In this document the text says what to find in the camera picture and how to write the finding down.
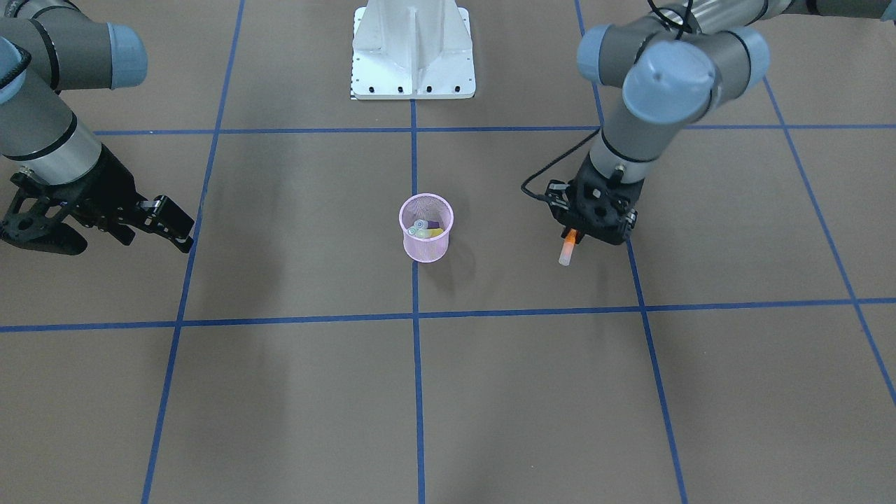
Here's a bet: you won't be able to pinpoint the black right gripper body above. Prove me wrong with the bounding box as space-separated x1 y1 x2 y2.
10 143 195 242

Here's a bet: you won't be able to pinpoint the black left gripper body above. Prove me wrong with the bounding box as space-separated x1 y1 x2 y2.
560 157 639 245

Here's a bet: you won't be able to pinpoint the orange highlighter pen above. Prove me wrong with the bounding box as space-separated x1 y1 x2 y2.
558 228 578 267

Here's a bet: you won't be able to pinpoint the green highlighter pen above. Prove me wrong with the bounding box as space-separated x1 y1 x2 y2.
407 219 430 239

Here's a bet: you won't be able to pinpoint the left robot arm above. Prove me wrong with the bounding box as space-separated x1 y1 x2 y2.
546 1 894 245

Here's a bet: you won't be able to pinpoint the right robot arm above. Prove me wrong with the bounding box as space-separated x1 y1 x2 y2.
1 1 195 256

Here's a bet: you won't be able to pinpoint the pink mesh pen holder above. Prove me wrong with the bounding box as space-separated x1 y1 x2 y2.
399 192 454 263

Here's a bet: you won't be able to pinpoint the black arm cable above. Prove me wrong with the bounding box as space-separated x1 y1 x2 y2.
520 126 603 205

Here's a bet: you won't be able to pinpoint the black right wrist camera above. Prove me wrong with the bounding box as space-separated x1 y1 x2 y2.
2 172 88 256

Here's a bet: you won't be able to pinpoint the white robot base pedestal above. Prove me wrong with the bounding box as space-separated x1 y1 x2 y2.
350 1 477 100

